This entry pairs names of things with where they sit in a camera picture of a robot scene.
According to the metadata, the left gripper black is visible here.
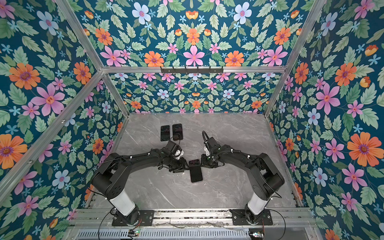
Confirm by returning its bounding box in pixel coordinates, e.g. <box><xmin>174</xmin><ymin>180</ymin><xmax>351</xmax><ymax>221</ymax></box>
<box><xmin>167</xmin><ymin>155</ymin><xmax>193</xmax><ymax>174</ymax></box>

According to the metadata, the blue edged smartphone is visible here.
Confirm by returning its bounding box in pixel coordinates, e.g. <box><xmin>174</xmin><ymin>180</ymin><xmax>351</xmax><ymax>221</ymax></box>
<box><xmin>189</xmin><ymin>160</ymin><xmax>203</xmax><ymax>183</ymax></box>

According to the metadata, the black smartphone face up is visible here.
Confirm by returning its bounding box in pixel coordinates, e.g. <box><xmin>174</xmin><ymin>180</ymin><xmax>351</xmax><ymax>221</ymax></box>
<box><xmin>172</xmin><ymin>124</ymin><xmax>184</xmax><ymax>141</ymax></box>

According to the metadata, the purple edged smartphone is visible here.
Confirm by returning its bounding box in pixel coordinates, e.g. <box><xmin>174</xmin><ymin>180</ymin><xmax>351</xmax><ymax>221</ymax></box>
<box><xmin>160</xmin><ymin>125</ymin><xmax>171</xmax><ymax>142</ymax></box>

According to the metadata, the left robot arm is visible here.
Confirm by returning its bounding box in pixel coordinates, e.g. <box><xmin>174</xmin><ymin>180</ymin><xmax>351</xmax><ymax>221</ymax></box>
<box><xmin>91</xmin><ymin>141</ymin><xmax>186</xmax><ymax>218</ymax></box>

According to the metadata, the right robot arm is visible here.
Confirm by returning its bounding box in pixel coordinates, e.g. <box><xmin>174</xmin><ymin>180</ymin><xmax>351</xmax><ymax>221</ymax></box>
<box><xmin>201</xmin><ymin>131</ymin><xmax>285</xmax><ymax>221</ymax></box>

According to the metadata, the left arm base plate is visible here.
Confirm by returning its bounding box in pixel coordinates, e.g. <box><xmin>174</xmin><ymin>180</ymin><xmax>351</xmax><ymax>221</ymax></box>
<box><xmin>112</xmin><ymin>209</ymin><xmax>155</xmax><ymax>227</ymax></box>

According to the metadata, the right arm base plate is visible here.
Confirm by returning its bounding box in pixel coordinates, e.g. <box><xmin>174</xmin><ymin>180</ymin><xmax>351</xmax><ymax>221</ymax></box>
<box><xmin>230</xmin><ymin>209</ymin><xmax>273</xmax><ymax>226</ymax></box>

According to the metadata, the white vented cable duct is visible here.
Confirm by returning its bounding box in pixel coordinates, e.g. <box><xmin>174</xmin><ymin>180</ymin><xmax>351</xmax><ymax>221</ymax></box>
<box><xmin>75</xmin><ymin>228</ymin><xmax>251</xmax><ymax>240</ymax></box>

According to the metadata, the metal hook rail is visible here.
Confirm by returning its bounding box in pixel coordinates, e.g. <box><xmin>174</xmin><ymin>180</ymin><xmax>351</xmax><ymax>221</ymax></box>
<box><xmin>160</xmin><ymin>67</ymin><xmax>224</xmax><ymax>74</ymax></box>

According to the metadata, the aluminium front rail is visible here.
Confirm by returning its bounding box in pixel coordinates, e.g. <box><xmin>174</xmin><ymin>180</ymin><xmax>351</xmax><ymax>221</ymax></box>
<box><xmin>69</xmin><ymin>208</ymin><xmax>317</xmax><ymax>228</ymax></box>

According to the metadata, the aluminium frame post left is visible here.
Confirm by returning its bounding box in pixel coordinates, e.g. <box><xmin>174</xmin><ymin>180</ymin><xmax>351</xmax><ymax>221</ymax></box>
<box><xmin>1</xmin><ymin>71</ymin><xmax>104</xmax><ymax>205</ymax></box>

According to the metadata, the aluminium frame post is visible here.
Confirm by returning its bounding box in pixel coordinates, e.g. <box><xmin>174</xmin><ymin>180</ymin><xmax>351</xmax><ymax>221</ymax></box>
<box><xmin>264</xmin><ymin>0</ymin><xmax>327</xmax><ymax>119</ymax></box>
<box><xmin>1</xmin><ymin>71</ymin><xmax>104</xmax><ymax>205</ymax></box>

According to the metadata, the aluminium frame post right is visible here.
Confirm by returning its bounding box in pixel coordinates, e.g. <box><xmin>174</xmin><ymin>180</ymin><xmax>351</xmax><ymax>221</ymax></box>
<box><xmin>264</xmin><ymin>0</ymin><xmax>327</xmax><ymax>119</ymax></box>

